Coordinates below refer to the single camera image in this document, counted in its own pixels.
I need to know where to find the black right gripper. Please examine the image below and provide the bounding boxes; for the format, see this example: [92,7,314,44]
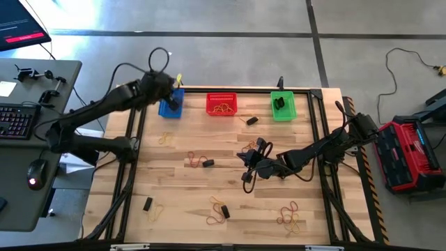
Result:
[236,137,282,184]

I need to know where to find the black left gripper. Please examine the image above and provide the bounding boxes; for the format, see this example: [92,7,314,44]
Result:
[139,72,181,112]

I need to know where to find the blue plastic basket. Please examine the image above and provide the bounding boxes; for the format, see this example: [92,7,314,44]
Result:
[157,88,185,119]

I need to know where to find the red plastic basket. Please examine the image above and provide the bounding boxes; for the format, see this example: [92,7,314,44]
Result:
[206,92,238,117]

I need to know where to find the green plastic basket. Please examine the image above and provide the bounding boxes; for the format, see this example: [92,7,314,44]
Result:
[270,91,298,123]

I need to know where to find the white paper sheet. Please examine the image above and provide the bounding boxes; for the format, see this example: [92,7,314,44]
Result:
[59,127,104,175]

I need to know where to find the black desk clamp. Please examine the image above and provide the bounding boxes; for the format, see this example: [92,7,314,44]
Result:
[14,63,55,83]
[37,76,67,105]

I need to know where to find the yellow black hazard strip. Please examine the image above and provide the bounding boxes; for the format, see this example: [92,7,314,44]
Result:
[343,96,391,245]

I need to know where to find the black computer mouse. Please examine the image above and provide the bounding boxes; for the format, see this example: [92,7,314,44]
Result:
[26,158,48,191]

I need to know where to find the black backlit keyboard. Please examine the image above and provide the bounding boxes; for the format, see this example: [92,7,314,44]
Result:
[0,102,42,140]

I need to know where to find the pale yellow sticky note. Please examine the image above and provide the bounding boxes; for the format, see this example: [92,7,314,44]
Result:
[0,80,17,98]

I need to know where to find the red and black tool case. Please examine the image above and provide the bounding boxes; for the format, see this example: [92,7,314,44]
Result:
[372,116,446,195]

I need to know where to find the grey desk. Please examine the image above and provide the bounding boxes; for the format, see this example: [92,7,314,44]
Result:
[0,58,83,233]

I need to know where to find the black computer monitor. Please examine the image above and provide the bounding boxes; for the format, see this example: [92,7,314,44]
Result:
[0,0,52,52]

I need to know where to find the black equipment stand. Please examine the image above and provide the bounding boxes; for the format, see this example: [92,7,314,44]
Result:
[413,88,446,123]

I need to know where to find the black metal table frame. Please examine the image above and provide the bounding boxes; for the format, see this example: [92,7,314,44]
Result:
[82,86,376,245]

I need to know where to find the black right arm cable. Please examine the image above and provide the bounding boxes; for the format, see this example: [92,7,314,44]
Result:
[243,141,316,195]

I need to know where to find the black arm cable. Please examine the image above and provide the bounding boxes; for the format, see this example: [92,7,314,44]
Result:
[243,141,316,195]
[104,47,171,105]

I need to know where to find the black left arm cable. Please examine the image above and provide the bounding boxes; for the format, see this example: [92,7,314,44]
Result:
[104,47,171,105]

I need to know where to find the white metal bracket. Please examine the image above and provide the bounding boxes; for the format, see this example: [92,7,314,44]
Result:
[305,245,345,251]
[109,243,151,251]

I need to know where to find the black monitor cable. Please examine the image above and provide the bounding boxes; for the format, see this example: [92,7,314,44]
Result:
[38,42,56,61]

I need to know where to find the black floor cable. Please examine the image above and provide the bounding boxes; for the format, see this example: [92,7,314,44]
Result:
[377,47,440,126]

